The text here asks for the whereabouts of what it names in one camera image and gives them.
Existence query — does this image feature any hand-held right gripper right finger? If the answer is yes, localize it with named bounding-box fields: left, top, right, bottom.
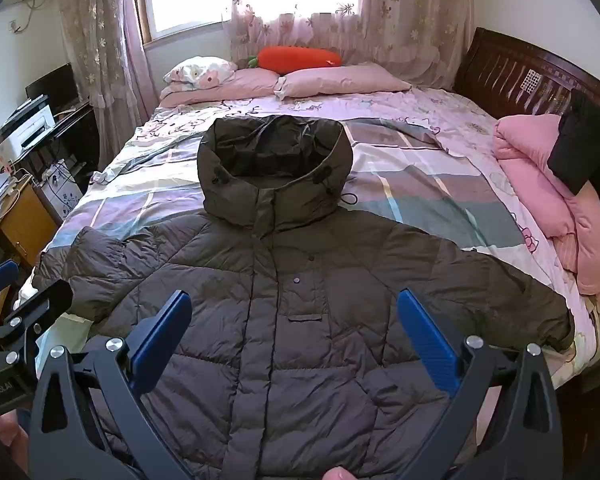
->
left=396, top=288, right=565, bottom=480

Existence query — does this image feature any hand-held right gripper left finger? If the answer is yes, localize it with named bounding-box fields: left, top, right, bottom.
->
left=29, top=290, right=193, bottom=480

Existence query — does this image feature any dark olive hooded puffer jacket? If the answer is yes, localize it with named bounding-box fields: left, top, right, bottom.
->
left=32, top=115, right=576, bottom=480

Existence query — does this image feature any person's left hand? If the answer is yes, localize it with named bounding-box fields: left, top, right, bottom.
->
left=0, top=411, right=32, bottom=462

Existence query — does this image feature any white blue-patterned box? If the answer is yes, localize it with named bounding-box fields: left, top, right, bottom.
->
left=42, top=159, right=87, bottom=222

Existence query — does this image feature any white printer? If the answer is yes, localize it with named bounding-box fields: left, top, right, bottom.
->
left=0, top=95, right=57, bottom=162

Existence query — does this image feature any black desk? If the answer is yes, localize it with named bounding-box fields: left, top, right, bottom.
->
left=10, top=100, right=102, bottom=188

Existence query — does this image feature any patchwork printed bed sheet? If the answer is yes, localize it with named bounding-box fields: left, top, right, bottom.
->
left=17, top=87, right=598, bottom=391

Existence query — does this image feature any black monitor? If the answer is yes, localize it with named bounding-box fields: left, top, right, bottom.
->
left=25, top=62, right=81, bottom=111

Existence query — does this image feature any pink folded duvet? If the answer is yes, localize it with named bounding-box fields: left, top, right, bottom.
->
left=491, top=114, right=600, bottom=297

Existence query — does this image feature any black garment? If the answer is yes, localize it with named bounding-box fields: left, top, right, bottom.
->
left=547, top=89, right=600, bottom=197

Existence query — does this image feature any pink floral lace curtain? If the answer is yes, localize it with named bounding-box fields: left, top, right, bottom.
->
left=55, top=0, right=162, bottom=126
left=225, top=0, right=477, bottom=92

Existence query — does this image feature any white floral pillow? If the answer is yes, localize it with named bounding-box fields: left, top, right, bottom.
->
left=163, top=56, right=238, bottom=92

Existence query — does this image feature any pink pillow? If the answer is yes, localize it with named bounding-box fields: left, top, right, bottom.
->
left=159, top=67, right=281, bottom=109
left=274, top=62, right=412, bottom=101

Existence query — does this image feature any white dotted sticker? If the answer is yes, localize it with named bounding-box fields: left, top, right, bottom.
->
left=522, top=68, right=544, bottom=96

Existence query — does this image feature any orange carrot plush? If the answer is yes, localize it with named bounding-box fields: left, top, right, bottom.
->
left=246, top=46, right=343, bottom=74

